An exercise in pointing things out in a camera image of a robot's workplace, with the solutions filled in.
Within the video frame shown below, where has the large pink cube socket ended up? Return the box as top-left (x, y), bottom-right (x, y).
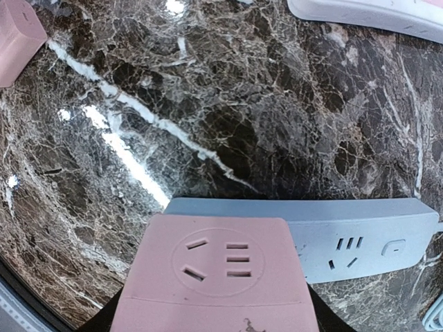
top-left (111, 214), bottom-right (318, 331)

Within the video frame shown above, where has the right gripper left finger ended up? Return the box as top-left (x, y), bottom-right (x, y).
top-left (75, 293), bottom-right (120, 332)

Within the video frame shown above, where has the small pink plug adapter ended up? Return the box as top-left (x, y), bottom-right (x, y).
top-left (1, 0), bottom-right (48, 88)

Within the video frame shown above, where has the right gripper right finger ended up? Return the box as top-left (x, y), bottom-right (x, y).
top-left (309, 288), bottom-right (356, 332)

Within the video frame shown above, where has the grey-blue power strip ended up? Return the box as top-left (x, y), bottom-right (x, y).
top-left (165, 198), bottom-right (442, 284)

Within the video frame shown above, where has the white multicolour power strip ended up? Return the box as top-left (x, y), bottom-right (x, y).
top-left (287, 0), bottom-right (442, 44)

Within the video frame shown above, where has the black front table rail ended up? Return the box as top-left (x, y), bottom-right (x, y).
top-left (1, 259), bottom-right (75, 331)

